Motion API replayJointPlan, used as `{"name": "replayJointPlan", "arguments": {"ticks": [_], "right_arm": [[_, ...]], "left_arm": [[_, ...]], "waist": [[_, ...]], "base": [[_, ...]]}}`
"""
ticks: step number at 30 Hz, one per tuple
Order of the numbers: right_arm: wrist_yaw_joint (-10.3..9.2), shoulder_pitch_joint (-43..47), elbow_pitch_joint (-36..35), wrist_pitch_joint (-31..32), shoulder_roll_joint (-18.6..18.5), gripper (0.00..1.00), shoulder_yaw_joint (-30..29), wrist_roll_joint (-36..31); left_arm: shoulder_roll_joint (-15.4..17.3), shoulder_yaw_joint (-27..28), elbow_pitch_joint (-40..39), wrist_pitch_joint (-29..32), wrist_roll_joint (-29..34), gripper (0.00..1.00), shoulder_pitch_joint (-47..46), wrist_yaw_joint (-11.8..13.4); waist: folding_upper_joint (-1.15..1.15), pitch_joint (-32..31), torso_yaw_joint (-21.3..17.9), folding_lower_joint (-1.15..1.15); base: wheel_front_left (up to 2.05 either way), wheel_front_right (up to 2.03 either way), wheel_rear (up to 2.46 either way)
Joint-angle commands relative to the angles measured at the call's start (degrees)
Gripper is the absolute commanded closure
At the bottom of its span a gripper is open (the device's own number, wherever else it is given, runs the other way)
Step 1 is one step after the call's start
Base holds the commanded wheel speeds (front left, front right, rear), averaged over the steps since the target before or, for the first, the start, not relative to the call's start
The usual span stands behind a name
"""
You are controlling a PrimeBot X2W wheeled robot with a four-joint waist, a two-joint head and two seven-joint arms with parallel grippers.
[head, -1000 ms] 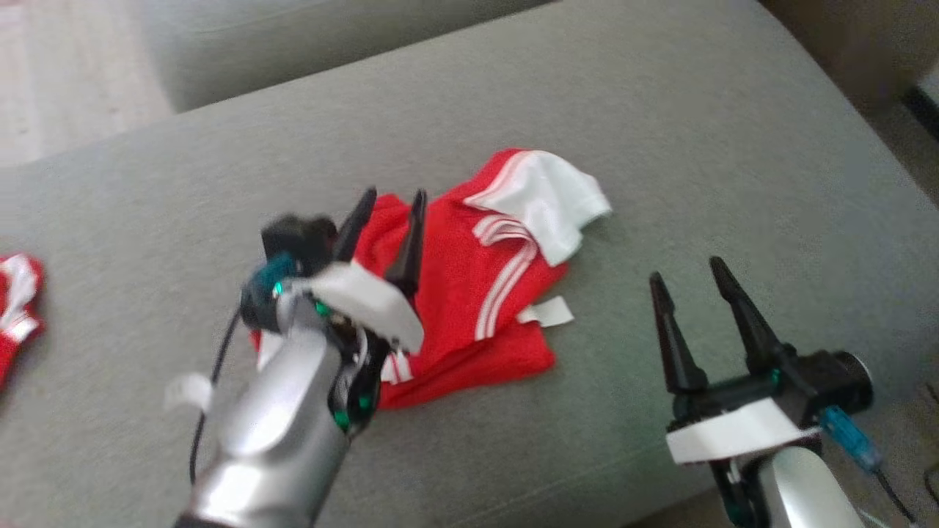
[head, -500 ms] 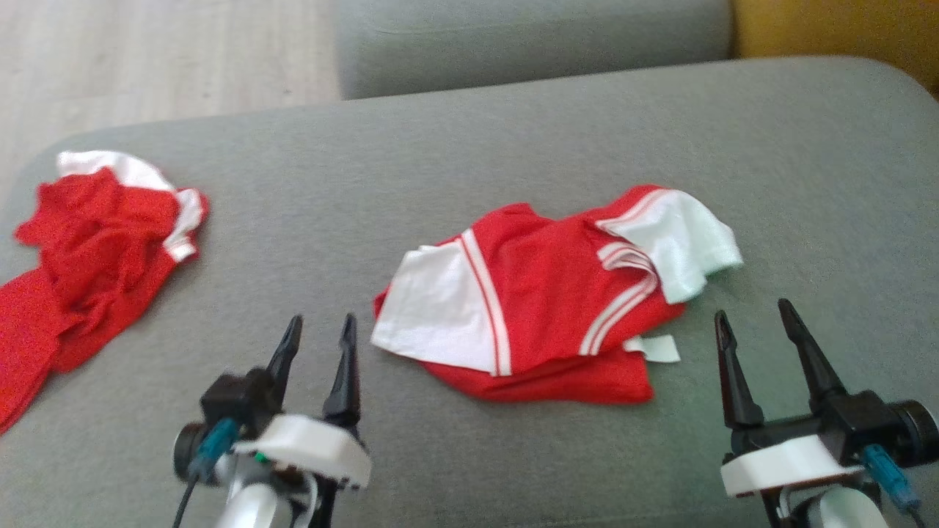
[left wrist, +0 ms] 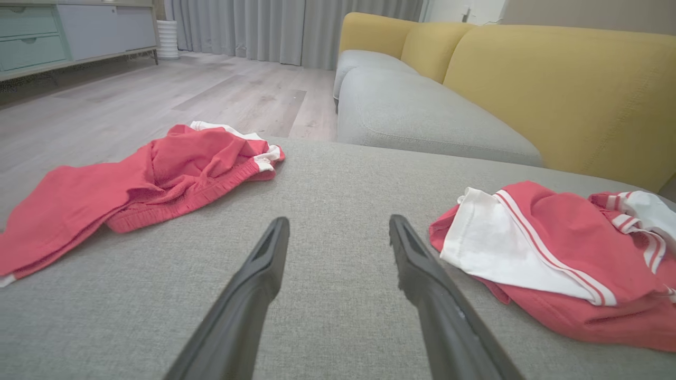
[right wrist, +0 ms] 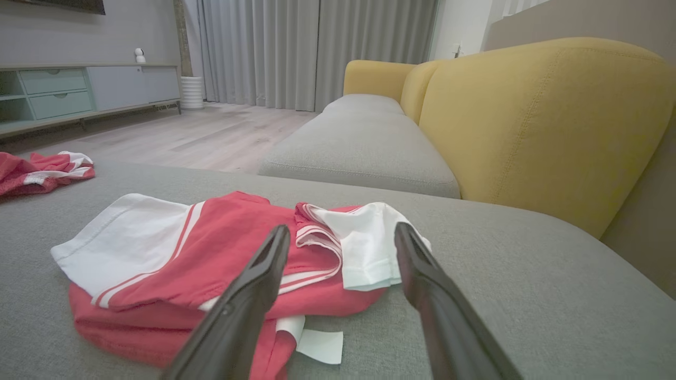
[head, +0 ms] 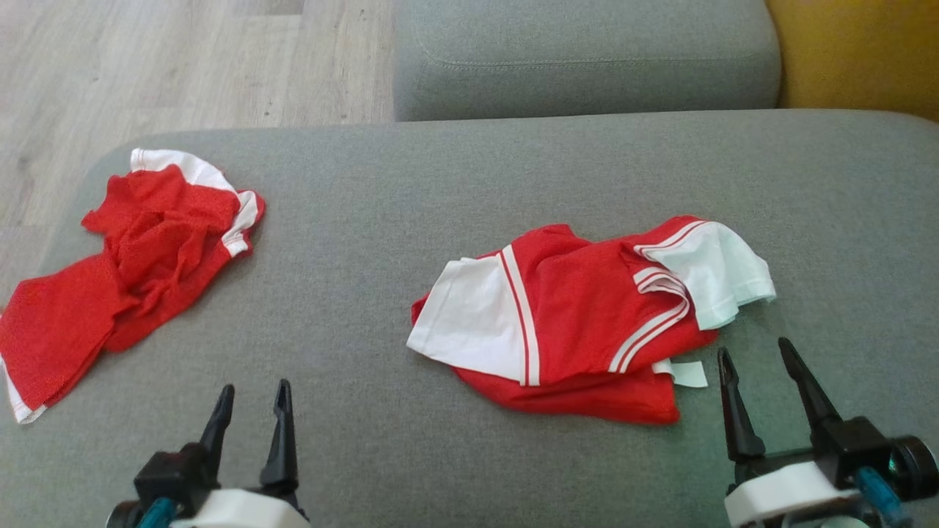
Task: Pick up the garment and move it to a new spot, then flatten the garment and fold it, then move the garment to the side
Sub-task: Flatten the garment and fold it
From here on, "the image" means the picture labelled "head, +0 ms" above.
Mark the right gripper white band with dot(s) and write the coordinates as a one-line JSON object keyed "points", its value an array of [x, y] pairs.
{"points": [[777, 491]]}

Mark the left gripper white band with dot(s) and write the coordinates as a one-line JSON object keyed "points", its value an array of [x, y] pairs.
{"points": [[235, 510]]}

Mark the red shirt with white sleeves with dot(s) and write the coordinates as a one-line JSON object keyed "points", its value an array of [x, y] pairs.
{"points": [[587, 315]]}

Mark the red white jersey, left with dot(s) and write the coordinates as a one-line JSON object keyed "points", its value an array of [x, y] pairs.
{"points": [[147, 242]]}

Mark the grey fabric sofa seat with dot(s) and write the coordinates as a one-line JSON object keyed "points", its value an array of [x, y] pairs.
{"points": [[367, 220]]}

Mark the yellow cushion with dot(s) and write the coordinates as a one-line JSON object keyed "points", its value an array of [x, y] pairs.
{"points": [[866, 51]]}

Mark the grey sofa back cushion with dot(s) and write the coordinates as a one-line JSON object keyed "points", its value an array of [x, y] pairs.
{"points": [[587, 59]]}

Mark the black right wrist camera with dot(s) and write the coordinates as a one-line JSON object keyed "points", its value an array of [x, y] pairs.
{"points": [[917, 466]]}

